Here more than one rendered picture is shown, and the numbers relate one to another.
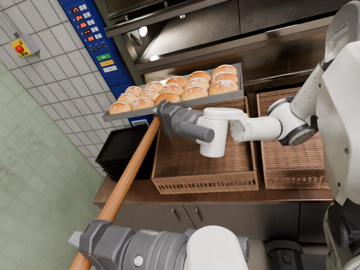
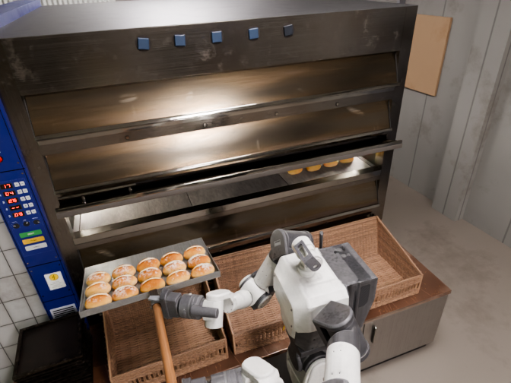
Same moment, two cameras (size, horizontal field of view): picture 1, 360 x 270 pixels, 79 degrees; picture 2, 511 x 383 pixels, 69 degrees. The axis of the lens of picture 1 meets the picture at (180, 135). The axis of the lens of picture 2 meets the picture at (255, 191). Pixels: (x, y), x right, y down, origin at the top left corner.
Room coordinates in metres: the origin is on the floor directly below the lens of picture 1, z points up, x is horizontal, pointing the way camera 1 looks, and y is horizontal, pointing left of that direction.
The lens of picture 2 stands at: (-0.36, 0.45, 2.28)
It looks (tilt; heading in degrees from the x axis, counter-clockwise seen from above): 31 degrees down; 316
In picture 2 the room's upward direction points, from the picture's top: 2 degrees counter-clockwise
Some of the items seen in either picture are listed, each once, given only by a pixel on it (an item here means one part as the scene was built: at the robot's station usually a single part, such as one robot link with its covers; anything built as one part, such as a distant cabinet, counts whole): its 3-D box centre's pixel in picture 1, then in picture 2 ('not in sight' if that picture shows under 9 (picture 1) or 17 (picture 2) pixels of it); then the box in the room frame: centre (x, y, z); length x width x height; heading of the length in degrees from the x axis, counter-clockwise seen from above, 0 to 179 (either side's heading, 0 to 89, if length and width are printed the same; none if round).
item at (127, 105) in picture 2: not in sight; (239, 89); (0.95, -0.74, 1.80); 1.79 x 0.11 x 0.19; 65
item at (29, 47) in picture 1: (24, 46); not in sight; (1.54, 0.64, 1.46); 0.10 x 0.07 x 0.10; 65
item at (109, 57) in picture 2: not in sight; (234, 44); (0.97, -0.75, 2.00); 1.80 x 0.08 x 0.21; 65
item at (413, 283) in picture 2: not in sight; (359, 263); (0.44, -1.19, 0.72); 0.56 x 0.49 x 0.28; 65
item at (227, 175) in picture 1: (203, 144); (163, 322); (0.95, -0.11, 0.72); 0.56 x 0.49 x 0.28; 66
